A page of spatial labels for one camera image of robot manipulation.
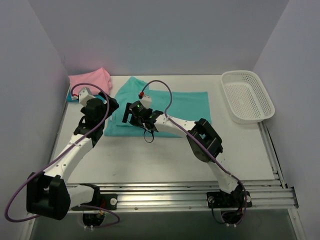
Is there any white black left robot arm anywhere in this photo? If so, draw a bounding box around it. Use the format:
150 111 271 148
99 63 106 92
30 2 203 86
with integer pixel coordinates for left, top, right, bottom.
26 88 119 220

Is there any folded pink t-shirt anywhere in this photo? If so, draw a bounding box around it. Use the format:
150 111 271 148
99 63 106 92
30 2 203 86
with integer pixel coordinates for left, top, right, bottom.
68 67 112 94

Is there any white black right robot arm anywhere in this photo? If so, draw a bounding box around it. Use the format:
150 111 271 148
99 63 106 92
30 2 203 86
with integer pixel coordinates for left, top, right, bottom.
122 100 247 207

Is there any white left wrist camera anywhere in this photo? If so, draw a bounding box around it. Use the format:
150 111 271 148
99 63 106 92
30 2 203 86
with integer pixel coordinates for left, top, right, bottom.
78 87 95 107

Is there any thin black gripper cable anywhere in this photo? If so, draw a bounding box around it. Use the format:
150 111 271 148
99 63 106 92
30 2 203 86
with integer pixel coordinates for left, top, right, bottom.
139 123 156 144

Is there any aluminium mounting rail frame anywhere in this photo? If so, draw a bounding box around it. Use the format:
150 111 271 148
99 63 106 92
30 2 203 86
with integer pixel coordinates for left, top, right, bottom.
67 121 298 212

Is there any mint green t-shirt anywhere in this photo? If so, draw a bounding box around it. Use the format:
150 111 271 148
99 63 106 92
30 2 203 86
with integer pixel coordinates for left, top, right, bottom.
104 76 212 137

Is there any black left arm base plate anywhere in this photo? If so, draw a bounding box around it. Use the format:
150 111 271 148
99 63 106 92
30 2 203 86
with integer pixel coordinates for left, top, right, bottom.
71 193 118 211

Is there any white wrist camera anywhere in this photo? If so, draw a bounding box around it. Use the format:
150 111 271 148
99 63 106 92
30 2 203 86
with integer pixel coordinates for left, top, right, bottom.
78 87 95 107
140 94 152 109

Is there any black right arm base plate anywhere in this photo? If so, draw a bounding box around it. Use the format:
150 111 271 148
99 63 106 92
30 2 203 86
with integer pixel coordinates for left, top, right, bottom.
206 191 245 209

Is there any white perforated plastic basket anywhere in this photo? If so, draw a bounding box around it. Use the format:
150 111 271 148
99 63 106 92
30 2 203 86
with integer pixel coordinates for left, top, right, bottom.
220 70 275 124

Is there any folded teal t-shirt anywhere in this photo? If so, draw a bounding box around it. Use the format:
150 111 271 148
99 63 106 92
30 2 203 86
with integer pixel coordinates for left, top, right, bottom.
66 90 104 103

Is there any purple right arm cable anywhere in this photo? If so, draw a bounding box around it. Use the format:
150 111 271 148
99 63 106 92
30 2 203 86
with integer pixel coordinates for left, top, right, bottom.
141 79 248 225

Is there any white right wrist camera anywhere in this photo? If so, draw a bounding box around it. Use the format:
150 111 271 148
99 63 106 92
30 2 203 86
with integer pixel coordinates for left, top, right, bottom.
140 94 152 109

